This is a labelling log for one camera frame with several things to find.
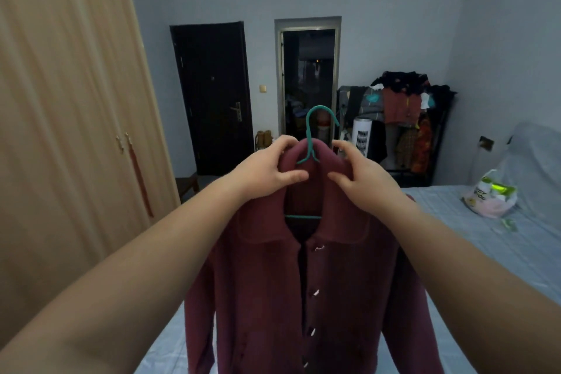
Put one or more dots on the person's right hand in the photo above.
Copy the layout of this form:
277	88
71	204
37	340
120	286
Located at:
372	185

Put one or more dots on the person's left hand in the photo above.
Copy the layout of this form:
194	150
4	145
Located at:
258	174

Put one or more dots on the person's left thumb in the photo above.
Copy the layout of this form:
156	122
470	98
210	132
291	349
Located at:
292	177

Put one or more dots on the person's right thumb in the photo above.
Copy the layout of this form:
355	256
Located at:
341	178

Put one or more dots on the maroon button-up jacket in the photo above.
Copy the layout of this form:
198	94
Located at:
302	281

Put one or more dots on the person's right forearm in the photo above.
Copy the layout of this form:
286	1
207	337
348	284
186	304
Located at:
473	295

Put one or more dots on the person's left forearm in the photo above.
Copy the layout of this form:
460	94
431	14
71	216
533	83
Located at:
109	290

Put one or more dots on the teal clothes hanger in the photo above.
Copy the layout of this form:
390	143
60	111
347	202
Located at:
313	141

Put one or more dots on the pair of brown boots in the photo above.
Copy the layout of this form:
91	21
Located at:
264	139

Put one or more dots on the white tower fan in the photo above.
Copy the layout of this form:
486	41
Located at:
362	135

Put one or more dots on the pile of hanging clothes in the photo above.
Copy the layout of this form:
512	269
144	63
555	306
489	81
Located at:
403	110

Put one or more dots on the black clothes rack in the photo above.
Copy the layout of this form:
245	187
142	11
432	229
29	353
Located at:
431	141

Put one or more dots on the metal-framed doorway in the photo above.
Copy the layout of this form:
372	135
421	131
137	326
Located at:
308	75

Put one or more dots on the small wooden stool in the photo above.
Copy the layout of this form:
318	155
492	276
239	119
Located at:
187	186

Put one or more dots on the dark entrance door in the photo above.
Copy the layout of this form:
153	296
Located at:
214	97

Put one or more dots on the white plastic bag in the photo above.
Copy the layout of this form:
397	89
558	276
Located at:
490	196

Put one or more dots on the bed with blue sheet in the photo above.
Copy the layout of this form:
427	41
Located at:
473	255

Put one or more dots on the red tassel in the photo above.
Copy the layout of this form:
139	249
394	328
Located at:
139	176

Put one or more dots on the grey covered headboard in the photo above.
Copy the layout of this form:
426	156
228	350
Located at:
532	167

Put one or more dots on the light wooden wardrobe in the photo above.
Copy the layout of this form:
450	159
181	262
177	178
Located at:
65	146

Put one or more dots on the wall power socket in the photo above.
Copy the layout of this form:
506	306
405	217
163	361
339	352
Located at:
485	142

